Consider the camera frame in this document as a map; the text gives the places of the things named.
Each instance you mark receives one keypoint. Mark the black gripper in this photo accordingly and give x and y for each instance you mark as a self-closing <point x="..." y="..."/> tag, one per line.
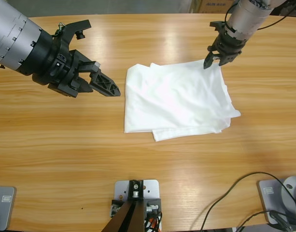
<point x="56" y="65"/>
<point x="226" y="46"/>

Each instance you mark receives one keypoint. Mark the white Unitree t-shirt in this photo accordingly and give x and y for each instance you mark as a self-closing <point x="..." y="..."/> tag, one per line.
<point x="174" y="101"/>

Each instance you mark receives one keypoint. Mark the white AUX cardboard box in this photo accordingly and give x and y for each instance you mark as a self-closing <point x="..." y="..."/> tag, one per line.
<point x="215" y="7"/>

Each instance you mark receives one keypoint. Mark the white mount plate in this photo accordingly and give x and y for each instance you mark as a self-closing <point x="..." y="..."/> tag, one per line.
<point x="120" y="187"/>

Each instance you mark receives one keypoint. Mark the black corner bracket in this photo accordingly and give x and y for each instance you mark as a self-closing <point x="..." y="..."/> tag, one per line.
<point x="115" y="205"/>
<point x="152" y="205"/>

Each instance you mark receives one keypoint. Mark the dark brown camera post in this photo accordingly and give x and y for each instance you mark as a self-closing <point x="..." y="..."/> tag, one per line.
<point x="123" y="217"/>

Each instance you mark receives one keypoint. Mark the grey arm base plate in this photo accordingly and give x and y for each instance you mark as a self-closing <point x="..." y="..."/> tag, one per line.
<point x="268" y="200"/>
<point x="5" y="207"/>

